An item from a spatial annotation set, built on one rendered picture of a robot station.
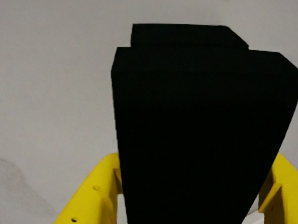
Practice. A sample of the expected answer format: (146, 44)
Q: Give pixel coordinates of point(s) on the black open box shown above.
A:
(180, 35)

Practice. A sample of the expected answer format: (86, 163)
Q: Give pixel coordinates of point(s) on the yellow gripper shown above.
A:
(96, 200)

